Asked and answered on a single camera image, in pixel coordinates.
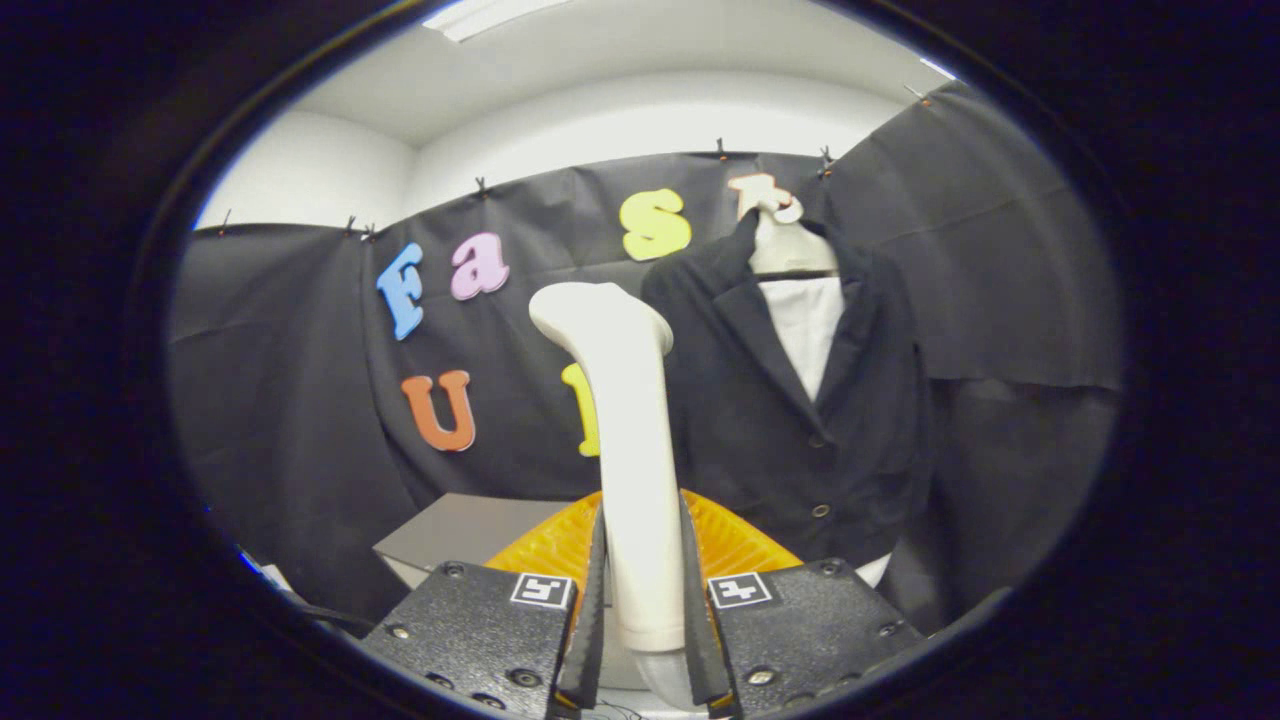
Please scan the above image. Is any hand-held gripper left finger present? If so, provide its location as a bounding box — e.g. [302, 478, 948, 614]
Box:
[358, 490, 608, 719]

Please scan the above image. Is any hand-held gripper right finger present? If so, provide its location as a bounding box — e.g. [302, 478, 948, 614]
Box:
[680, 490, 926, 719]

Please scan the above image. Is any white garment steamer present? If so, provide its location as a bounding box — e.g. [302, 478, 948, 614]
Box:
[528, 282, 701, 711]

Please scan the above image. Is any black jacket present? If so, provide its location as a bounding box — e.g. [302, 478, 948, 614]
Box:
[640, 207, 939, 611]

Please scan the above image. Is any grey cabinet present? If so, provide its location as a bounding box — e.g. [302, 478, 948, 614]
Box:
[373, 492, 601, 591]

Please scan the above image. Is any white and blue object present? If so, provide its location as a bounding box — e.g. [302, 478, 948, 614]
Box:
[238, 548, 296, 593]

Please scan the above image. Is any white mannequin torso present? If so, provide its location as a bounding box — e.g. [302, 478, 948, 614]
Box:
[730, 173, 893, 589]

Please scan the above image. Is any black backdrop cloth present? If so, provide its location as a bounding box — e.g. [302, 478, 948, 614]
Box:
[168, 80, 1121, 641]

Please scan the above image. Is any ceiling light panel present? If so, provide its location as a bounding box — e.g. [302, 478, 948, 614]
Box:
[420, 0, 576, 43]

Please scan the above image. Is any black cable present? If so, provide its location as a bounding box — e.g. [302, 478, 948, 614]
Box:
[285, 598, 379, 638]

